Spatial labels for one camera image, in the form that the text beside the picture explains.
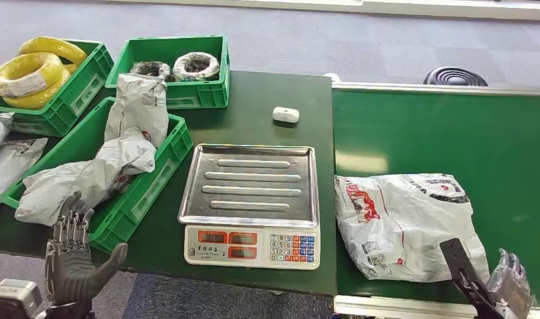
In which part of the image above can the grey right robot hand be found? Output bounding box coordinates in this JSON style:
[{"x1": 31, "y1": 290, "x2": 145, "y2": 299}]
[{"x1": 487, "y1": 249, "x2": 537, "y2": 319}]

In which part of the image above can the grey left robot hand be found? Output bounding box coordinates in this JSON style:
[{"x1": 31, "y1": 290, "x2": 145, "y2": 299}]
[{"x1": 44, "y1": 191, "x2": 129, "y2": 309}]

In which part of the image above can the white red-printed courier package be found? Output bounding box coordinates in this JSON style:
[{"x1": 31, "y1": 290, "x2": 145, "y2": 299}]
[{"x1": 335, "y1": 173, "x2": 491, "y2": 282}]

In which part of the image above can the crumpled long grey courier package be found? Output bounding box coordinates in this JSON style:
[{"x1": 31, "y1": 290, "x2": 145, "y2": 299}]
[{"x1": 14, "y1": 128, "x2": 157, "y2": 227}]

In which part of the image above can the flat grey courier package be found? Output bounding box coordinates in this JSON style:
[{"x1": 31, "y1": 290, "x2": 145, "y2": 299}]
[{"x1": 0, "y1": 137, "x2": 49, "y2": 219}]

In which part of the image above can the upright grey courier package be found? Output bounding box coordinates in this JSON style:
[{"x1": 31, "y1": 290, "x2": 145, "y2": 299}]
[{"x1": 104, "y1": 72, "x2": 170, "y2": 148}]

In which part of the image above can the green crate holding packages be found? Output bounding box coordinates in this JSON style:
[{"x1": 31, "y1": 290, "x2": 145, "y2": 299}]
[{"x1": 0, "y1": 96, "x2": 194, "y2": 255}]

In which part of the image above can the green crate holding yellow coils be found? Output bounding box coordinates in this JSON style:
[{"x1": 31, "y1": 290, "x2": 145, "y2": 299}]
[{"x1": 0, "y1": 39, "x2": 115, "y2": 138}]

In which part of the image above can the electronic weighing scale steel tray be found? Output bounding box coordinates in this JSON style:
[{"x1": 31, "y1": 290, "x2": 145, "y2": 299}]
[{"x1": 177, "y1": 143, "x2": 321, "y2": 270}]

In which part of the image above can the green crate holding wrapped coils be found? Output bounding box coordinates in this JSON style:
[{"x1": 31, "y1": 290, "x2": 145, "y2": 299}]
[{"x1": 105, "y1": 35, "x2": 231, "y2": 110}]

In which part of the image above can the black ribbed round object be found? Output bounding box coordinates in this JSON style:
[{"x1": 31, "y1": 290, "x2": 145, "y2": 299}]
[{"x1": 423, "y1": 66, "x2": 489, "y2": 87}]

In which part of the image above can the small white plastic device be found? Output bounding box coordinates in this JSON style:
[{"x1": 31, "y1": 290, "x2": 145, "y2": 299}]
[{"x1": 272, "y1": 106, "x2": 301, "y2": 124}]

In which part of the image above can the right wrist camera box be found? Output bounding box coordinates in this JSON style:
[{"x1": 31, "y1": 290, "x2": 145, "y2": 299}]
[{"x1": 439, "y1": 237, "x2": 508, "y2": 319}]

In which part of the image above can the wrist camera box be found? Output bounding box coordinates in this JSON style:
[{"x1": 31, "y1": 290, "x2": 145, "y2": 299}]
[
  {"x1": 0, "y1": 278, "x2": 44, "y2": 319},
  {"x1": 439, "y1": 237, "x2": 508, "y2": 319}
]

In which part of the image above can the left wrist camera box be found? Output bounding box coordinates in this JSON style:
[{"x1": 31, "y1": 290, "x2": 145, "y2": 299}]
[{"x1": 0, "y1": 278, "x2": 44, "y2": 319}]

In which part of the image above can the yellow wire coil white label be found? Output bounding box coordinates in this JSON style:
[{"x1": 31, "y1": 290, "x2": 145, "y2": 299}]
[{"x1": 0, "y1": 52, "x2": 65, "y2": 98}]

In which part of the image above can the dark wrapped wire coil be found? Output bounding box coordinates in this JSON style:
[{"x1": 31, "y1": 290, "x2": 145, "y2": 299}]
[{"x1": 130, "y1": 60, "x2": 173, "y2": 83}]

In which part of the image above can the pale wrapped wire coil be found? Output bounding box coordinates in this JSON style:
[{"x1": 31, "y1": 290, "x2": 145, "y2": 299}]
[{"x1": 172, "y1": 52, "x2": 221, "y2": 82}]

